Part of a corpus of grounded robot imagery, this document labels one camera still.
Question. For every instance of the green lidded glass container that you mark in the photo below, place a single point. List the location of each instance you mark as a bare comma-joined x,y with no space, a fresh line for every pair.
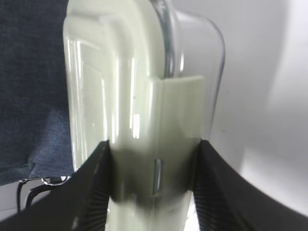
144,76

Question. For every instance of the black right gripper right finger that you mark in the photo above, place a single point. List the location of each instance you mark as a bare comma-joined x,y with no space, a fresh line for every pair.
225,201

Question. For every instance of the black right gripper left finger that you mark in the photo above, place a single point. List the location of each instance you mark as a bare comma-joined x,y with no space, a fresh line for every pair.
78,205

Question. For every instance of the dark blue fabric lunch bag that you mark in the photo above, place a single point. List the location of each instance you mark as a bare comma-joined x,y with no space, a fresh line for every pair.
34,117

